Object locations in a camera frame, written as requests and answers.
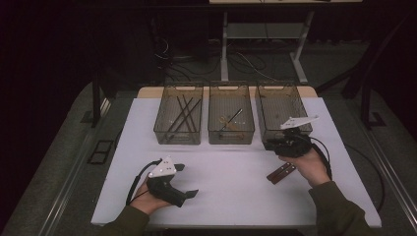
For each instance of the light wooden board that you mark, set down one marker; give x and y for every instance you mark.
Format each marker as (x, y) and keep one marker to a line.
(308, 91)

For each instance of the smoky transparent plastic bin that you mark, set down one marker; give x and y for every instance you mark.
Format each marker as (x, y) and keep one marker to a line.
(278, 98)
(229, 98)
(164, 137)

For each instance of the person's left hand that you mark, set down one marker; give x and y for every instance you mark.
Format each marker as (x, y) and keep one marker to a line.
(146, 203)

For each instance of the white desk with metal legs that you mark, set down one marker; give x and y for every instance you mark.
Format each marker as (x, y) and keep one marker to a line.
(224, 49)

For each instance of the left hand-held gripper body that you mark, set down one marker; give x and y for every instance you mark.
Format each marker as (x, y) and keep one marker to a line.
(164, 190)

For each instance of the person's right hand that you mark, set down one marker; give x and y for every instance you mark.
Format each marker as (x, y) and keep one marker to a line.
(311, 168)

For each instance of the metal spoon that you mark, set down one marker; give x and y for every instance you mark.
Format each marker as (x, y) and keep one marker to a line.
(234, 117)

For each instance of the black metal stand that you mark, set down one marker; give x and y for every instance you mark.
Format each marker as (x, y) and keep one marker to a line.
(365, 105)
(96, 105)

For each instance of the metal floor rail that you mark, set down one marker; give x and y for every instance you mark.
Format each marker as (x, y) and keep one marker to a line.
(69, 183)
(388, 173)

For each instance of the black chopstick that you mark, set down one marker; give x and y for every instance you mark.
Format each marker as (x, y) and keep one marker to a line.
(195, 105)
(172, 125)

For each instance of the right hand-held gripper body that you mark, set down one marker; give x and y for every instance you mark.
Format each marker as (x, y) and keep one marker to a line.
(295, 144)

